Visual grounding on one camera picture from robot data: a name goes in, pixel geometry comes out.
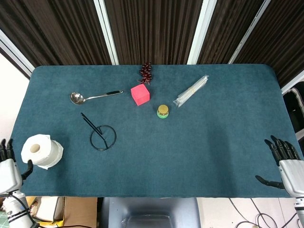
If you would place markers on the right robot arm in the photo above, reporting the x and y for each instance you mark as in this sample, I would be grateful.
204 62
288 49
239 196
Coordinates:
299 209

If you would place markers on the black chair with white trim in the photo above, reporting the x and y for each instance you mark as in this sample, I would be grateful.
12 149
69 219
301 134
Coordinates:
294 107

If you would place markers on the brown cardboard box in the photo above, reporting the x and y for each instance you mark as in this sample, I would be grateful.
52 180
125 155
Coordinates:
78 211

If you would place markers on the white partition frame post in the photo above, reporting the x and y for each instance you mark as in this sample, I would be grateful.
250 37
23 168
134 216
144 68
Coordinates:
293 83
249 33
16 57
198 33
107 33

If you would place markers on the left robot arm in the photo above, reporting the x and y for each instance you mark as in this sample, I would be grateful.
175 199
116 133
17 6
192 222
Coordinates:
16 213

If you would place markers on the white toilet paper roll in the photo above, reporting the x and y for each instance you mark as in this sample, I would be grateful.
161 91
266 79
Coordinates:
45 152

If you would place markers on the bundle of clear wrapped straws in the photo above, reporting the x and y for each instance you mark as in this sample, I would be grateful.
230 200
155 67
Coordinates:
190 92

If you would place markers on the dark brown slatted panel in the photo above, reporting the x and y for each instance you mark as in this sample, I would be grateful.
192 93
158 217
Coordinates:
282 35
54 31
152 28
228 23

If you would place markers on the blue velvet tablecloth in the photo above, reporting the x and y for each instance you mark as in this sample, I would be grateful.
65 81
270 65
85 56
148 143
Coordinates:
166 154

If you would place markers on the green jar with gold lid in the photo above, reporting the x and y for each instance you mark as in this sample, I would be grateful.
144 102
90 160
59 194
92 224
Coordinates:
163 110

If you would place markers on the red cube block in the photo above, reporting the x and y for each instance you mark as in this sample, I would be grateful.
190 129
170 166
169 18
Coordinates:
140 95

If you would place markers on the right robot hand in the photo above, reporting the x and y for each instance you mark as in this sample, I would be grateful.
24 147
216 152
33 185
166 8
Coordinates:
293 175

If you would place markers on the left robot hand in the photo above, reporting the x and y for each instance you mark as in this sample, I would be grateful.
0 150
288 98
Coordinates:
9 175

